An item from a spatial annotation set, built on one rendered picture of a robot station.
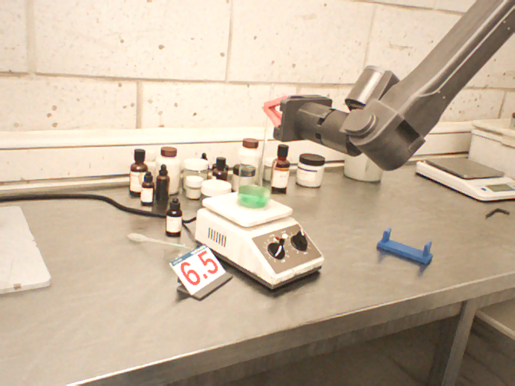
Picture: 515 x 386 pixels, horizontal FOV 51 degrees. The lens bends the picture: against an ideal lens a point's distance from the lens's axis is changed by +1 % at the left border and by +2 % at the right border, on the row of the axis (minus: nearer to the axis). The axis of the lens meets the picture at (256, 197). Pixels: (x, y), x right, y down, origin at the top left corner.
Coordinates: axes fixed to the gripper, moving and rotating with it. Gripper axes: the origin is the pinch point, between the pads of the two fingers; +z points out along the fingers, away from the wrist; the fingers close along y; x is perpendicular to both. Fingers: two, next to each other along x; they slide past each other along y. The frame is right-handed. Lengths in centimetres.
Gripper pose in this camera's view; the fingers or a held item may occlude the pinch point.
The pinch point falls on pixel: (269, 106)
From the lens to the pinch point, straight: 89.8
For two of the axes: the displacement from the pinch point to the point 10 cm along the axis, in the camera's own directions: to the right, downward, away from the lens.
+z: -6.4, -3.4, 6.9
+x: -1.2, 9.3, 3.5
